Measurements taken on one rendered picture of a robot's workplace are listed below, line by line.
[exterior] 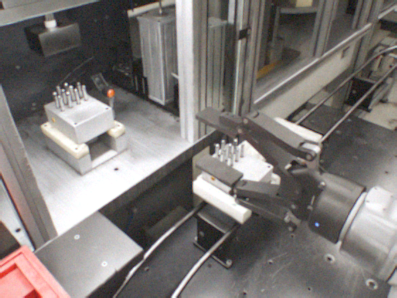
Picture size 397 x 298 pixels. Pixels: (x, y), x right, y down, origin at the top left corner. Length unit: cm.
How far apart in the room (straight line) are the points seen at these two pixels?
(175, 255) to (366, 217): 60
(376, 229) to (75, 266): 47
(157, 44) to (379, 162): 83
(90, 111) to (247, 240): 51
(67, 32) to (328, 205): 58
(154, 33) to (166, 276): 59
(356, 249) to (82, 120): 57
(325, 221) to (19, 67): 83
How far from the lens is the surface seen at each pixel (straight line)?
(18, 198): 61
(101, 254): 65
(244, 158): 78
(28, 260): 61
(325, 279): 92
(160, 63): 92
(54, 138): 83
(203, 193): 79
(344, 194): 40
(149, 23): 90
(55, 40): 74
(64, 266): 66
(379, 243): 39
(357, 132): 142
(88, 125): 77
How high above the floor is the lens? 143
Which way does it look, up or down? 38 degrees down
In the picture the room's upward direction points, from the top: straight up
